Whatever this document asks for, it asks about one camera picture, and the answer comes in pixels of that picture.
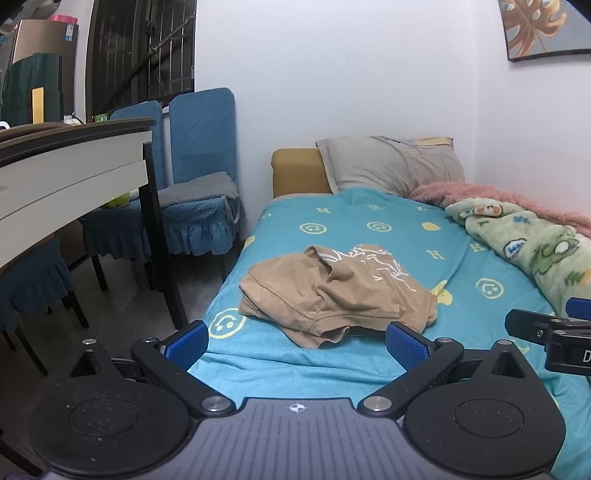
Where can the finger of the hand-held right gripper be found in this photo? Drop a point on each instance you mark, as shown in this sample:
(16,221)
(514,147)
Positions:
(581,309)
(526,325)

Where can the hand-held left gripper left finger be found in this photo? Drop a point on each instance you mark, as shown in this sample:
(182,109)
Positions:
(187,344)

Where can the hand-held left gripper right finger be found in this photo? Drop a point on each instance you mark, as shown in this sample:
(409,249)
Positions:
(408,346)

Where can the tan printed t-shirt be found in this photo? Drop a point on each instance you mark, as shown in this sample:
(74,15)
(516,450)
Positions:
(332,295)

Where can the green cartoon printed blanket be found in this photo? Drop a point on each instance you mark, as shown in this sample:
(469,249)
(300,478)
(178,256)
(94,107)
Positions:
(531,240)

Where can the bed with blue patterned sheet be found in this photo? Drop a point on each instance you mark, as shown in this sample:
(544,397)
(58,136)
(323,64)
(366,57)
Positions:
(286,369)

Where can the pink fluffy blanket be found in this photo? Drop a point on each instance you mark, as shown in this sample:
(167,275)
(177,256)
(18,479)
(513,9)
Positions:
(503,196)

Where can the grey folded cloth on chair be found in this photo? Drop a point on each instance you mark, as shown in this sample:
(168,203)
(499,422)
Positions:
(198,189)

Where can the small white object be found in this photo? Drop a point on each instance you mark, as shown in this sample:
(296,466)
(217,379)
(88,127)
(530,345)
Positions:
(133,194)

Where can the yellow-green object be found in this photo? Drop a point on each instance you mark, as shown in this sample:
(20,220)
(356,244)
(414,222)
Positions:
(116,201)

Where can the blue covered chair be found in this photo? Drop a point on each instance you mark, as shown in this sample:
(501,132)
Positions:
(138,120)
(203,138)
(32,286)

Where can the grey pillow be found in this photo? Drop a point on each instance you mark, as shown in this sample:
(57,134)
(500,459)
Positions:
(392,164)

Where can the mustard headboard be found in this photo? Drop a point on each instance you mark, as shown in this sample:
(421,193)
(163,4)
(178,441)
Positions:
(298,173)

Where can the yellow pillow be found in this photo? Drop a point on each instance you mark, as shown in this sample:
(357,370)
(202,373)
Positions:
(436,141)

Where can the white and dark table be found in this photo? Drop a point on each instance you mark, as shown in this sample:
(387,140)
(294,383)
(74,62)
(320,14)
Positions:
(69,170)

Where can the green packet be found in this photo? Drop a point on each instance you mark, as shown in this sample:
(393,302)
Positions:
(102,117)

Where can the yellow board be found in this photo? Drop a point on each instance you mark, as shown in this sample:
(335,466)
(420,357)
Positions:
(38,106)

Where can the dark grille door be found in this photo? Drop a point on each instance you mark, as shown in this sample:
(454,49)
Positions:
(138,46)

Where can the dark green covered chair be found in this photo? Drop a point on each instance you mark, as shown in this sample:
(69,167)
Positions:
(27,87)

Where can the beige cabinet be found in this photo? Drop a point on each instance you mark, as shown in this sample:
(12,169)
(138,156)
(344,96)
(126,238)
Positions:
(46,41)

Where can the pink lidded container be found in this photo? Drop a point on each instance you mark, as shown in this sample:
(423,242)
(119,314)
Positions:
(62,19)

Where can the leaf wall picture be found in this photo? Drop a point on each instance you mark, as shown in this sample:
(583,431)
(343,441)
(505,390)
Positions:
(540,27)

